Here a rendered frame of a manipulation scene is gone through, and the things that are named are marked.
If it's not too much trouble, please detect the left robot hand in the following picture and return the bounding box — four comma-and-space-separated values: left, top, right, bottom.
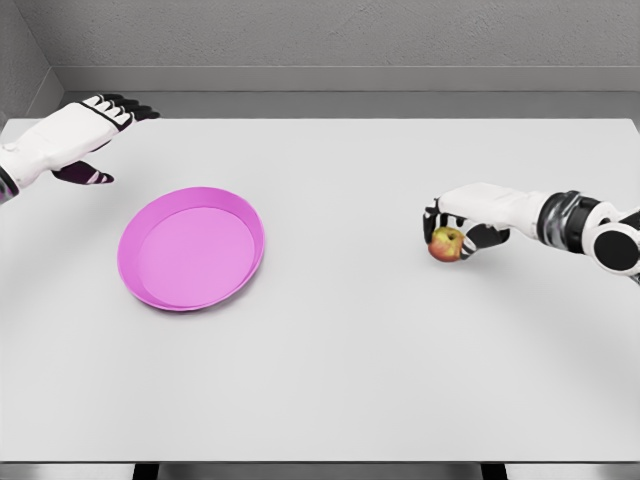
19, 93, 161, 185

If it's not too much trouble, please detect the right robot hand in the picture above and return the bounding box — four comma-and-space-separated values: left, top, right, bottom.
422, 182, 521, 259

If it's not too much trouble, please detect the red yellow apple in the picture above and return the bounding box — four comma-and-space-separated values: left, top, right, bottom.
427, 225, 465, 263

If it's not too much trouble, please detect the pink round plate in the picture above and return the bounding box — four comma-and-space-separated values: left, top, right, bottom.
117, 186, 266, 313

